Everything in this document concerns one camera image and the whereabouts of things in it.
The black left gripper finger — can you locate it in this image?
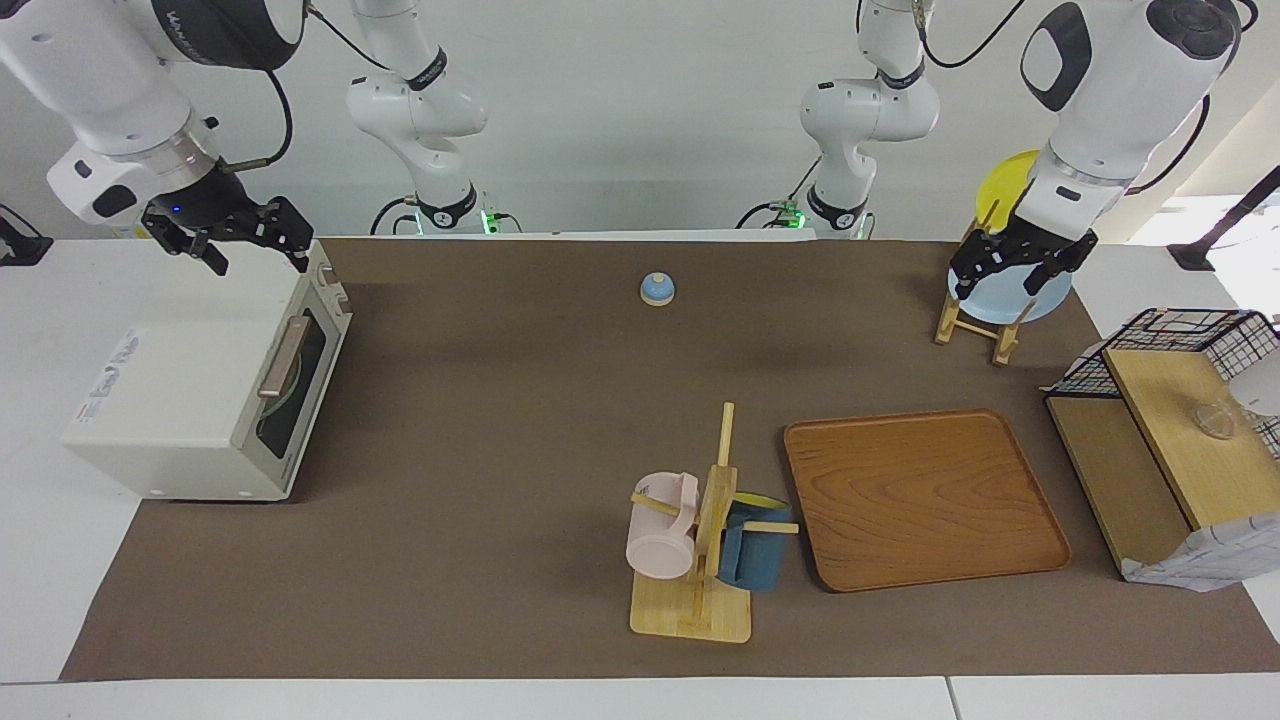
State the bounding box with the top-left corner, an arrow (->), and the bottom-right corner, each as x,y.
952,245 -> 1001,301
1022,232 -> 1099,296

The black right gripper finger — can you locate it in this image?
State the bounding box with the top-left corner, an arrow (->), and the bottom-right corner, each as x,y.
262,197 -> 314,273
160,232 -> 229,276

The oven door with handle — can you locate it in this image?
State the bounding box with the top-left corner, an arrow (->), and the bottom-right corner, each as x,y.
235,275 -> 353,501

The white toaster oven body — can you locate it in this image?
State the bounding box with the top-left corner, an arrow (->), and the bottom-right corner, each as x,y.
62,238 -> 353,501

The light blue plate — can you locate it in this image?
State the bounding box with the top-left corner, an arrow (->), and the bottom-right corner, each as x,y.
947,235 -> 1074,325

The yellow plate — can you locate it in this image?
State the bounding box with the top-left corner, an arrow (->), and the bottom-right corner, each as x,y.
975,150 -> 1043,236

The wooden plate rack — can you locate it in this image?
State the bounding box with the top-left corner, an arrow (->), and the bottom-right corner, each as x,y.
934,200 -> 1036,367

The black stand leg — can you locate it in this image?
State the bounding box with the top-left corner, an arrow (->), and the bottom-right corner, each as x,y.
1168,165 -> 1280,273

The black clamp block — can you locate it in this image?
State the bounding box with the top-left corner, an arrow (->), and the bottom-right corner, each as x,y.
0,205 -> 53,267

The clear glass cup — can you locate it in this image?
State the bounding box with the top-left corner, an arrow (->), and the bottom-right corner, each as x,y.
1192,400 -> 1241,441

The light wooden shelf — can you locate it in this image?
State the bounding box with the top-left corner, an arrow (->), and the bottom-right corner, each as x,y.
1045,345 -> 1280,581

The brown wooden tray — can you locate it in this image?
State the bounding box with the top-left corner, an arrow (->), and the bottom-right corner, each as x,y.
783,408 -> 1073,593

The white round object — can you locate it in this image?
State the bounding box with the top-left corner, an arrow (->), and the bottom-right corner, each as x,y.
1230,360 -> 1280,419

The brown table mat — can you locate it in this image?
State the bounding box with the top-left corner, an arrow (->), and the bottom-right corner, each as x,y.
60,237 -> 1280,683

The white checked cloth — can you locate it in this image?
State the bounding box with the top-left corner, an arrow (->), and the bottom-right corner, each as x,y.
1120,512 -> 1280,593

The blue mug yellow inside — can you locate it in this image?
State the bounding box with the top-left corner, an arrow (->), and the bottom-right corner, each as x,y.
717,492 -> 793,593

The pink mug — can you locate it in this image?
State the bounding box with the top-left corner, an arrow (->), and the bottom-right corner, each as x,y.
626,472 -> 701,581

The wooden mug rack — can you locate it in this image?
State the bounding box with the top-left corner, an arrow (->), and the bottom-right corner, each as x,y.
630,402 -> 801,644

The black right arm base cable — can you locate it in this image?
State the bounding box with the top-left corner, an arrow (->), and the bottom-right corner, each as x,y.
370,195 -> 421,236

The black arm base cable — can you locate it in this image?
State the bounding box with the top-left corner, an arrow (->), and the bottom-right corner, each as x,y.
737,155 -> 823,229
370,195 -> 421,236

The black wire basket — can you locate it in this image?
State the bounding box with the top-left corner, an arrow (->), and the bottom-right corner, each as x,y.
1045,308 -> 1280,461

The black left arm wrist cable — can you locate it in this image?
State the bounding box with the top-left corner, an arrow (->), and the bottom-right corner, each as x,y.
1125,95 -> 1211,196

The black left arm base cable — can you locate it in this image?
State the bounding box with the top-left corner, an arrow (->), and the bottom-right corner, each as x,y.
737,155 -> 823,229

